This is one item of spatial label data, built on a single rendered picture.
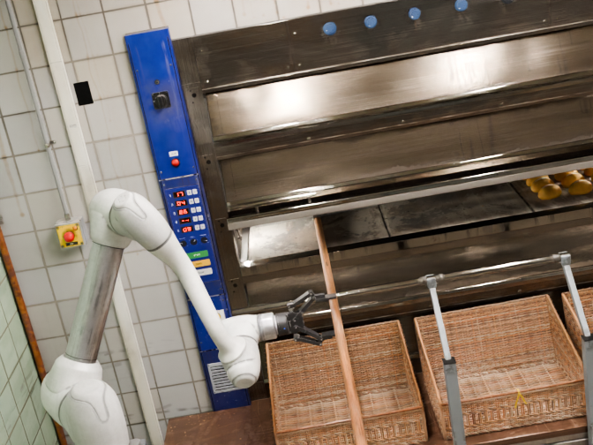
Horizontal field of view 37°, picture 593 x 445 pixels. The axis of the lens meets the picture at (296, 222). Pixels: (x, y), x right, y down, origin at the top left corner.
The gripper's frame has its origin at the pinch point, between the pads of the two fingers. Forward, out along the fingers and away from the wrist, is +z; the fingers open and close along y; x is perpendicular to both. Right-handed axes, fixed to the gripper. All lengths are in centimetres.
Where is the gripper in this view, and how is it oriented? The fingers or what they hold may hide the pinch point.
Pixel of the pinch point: (335, 314)
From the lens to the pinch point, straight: 303.1
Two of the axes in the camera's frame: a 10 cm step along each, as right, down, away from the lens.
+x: 0.4, 3.4, -9.4
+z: 9.8, -1.8, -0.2
